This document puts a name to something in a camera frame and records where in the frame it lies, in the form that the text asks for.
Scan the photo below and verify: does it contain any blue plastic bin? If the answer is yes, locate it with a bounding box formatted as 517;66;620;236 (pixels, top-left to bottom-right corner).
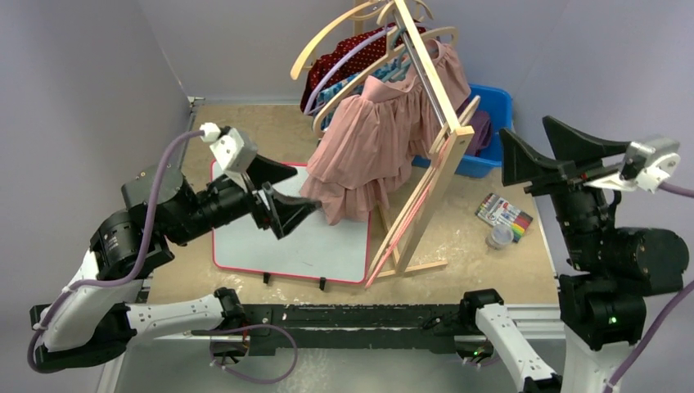
412;83;515;180

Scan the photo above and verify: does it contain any pink garment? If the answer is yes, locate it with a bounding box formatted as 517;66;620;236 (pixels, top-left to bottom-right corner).
299;41;473;227

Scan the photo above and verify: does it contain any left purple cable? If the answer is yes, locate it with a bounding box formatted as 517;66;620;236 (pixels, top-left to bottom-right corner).
25;129;207;375

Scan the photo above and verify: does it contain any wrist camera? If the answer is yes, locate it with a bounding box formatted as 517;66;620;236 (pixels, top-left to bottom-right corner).
199;122;258;191
586;135;681;193

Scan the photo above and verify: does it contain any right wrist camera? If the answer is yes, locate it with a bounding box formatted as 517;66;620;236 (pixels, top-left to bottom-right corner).
586;135;681;193

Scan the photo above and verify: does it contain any pink wire hanger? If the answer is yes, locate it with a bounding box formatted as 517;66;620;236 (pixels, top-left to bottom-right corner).
364;140;455;289

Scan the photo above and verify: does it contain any purple pleated skirt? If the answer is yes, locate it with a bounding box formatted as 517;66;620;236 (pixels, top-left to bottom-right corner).
465;110;493;156

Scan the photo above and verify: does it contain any white board with pink edge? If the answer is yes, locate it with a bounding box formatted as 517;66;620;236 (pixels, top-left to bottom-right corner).
210;160;373;285

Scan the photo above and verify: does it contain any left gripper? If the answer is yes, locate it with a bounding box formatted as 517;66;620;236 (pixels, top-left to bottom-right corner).
173;153;324;245

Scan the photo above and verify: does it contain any blue floral garment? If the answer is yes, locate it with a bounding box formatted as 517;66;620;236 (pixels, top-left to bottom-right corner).
309;54;411;137

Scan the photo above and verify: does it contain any purple hanger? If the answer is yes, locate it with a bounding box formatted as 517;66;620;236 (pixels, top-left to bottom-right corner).
300;28;387;113

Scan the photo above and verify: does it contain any wooden clothes rack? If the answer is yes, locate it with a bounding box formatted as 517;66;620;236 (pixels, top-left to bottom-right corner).
352;0;476;280

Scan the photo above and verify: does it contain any empty wooden hanger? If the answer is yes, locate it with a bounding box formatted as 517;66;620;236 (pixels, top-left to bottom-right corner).
290;1;383;80

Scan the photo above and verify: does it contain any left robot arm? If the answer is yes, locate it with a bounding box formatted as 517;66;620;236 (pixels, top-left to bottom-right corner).
27;156;321;374

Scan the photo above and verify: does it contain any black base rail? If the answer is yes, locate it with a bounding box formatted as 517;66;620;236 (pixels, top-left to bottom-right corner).
191;303;489;357

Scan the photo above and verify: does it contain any red polka dot dress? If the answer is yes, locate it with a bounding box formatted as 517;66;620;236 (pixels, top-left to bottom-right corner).
300;28;388;115

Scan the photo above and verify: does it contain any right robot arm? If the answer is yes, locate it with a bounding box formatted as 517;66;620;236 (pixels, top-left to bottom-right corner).
458;115;692;392

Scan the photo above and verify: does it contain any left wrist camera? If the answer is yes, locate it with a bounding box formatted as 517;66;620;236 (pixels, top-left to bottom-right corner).
199;122;258;191

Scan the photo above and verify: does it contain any marker pack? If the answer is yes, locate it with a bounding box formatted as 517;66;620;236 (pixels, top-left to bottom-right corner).
475;192;534;243

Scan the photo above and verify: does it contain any plain wooden hanger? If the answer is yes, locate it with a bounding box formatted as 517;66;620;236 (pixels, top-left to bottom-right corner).
364;95;481;289

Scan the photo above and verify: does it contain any clear plastic cup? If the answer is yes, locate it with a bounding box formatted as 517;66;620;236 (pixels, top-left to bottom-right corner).
485;224;515;250

